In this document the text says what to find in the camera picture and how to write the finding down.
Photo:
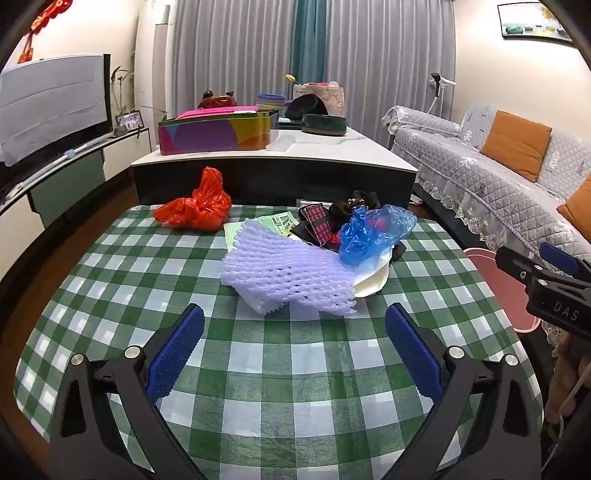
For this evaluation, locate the grey covered sofa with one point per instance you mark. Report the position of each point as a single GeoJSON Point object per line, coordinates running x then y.
{"type": "Point", "coordinates": [493, 202]}

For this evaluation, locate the photo frame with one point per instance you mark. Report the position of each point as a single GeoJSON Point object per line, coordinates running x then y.
{"type": "Point", "coordinates": [131, 120]}

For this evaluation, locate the red chinese knot ornament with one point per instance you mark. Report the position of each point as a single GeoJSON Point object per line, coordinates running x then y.
{"type": "Point", "coordinates": [56, 8]}

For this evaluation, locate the purple foam fruit net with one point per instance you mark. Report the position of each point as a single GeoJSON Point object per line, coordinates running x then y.
{"type": "Point", "coordinates": [272, 270]}

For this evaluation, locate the person's right hand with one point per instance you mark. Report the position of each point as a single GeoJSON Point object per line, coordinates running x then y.
{"type": "Point", "coordinates": [568, 369]}

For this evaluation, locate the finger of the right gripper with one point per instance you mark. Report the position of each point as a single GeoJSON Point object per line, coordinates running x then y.
{"type": "Point", "coordinates": [559, 259]}
{"type": "Point", "coordinates": [519, 267]}

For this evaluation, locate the dark green round tin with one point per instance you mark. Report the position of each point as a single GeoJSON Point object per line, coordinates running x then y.
{"type": "Point", "coordinates": [321, 124]}

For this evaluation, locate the pink trash bin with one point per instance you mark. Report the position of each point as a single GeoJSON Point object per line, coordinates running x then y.
{"type": "Point", "coordinates": [509, 293]}

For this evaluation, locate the pink lace basket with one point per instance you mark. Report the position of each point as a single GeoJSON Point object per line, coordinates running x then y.
{"type": "Point", "coordinates": [331, 94]}

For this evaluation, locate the potted plant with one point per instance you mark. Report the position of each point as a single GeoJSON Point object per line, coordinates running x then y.
{"type": "Point", "coordinates": [118, 78]}

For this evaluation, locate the white top coffee table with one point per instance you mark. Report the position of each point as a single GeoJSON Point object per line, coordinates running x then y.
{"type": "Point", "coordinates": [296, 166]}

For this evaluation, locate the white air conditioner tower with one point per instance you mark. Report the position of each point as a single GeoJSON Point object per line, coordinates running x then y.
{"type": "Point", "coordinates": [153, 34]}

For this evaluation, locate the television with grey cover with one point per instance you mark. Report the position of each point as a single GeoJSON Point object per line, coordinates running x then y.
{"type": "Point", "coordinates": [44, 101]}

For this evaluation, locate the red plastic bag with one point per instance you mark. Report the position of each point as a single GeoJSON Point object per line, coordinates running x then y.
{"type": "Point", "coordinates": [204, 211]}

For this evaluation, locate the brown gold fabric bow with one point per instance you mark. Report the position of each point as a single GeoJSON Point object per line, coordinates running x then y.
{"type": "Point", "coordinates": [342, 210]}

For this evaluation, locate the cream paper bag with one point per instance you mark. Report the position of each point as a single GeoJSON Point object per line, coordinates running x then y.
{"type": "Point", "coordinates": [372, 274]}

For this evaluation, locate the green checkered tablecloth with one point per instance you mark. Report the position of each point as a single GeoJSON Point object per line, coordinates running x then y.
{"type": "Point", "coordinates": [297, 394]}

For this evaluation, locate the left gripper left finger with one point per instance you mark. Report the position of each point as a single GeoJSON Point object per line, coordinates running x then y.
{"type": "Point", "coordinates": [85, 442]}

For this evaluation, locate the wall painting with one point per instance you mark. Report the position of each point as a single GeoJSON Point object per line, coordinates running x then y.
{"type": "Point", "coordinates": [531, 20]}

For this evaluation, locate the green snack wrapper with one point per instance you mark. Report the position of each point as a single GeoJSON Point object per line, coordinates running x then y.
{"type": "Point", "coordinates": [280, 223]}

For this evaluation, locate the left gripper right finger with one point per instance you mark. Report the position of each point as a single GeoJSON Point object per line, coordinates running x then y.
{"type": "Point", "coordinates": [503, 442]}

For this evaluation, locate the orange cushion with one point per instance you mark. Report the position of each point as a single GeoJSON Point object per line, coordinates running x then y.
{"type": "Point", "coordinates": [577, 209]}
{"type": "Point", "coordinates": [518, 144]}

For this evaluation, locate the tv cabinet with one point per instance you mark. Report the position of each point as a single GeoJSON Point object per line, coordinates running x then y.
{"type": "Point", "coordinates": [54, 192]}

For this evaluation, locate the dark patterned wrapper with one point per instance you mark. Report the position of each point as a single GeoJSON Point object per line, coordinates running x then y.
{"type": "Point", "coordinates": [315, 226]}

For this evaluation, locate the red teapot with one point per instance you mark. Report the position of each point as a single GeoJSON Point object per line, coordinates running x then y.
{"type": "Point", "coordinates": [209, 100]}

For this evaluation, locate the colourful gift box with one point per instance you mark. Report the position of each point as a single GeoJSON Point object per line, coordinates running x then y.
{"type": "Point", "coordinates": [242, 128]}

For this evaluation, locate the blue plastic bag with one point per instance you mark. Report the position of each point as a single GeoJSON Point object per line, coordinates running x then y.
{"type": "Point", "coordinates": [370, 232]}

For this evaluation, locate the black hat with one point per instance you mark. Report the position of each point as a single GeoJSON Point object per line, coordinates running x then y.
{"type": "Point", "coordinates": [304, 105]}

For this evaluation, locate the grey curtains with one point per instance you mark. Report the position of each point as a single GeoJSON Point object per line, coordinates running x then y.
{"type": "Point", "coordinates": [381, 52]}

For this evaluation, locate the stack of coloured bowls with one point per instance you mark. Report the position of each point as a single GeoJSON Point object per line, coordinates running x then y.
{"type": "Point", "coordinates": [270, 101]}

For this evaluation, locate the teal curtain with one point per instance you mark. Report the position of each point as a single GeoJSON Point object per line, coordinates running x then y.
{"type": "Point", "coordinates": [309, 43]}

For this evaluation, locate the orange cushion far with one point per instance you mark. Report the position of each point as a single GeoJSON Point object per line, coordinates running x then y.
{"type": "Point", "coordinates": [518, 144]}

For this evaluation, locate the orange cushion near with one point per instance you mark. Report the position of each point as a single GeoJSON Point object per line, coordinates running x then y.
{"type": "Point", "coordinates": [577, 209]}

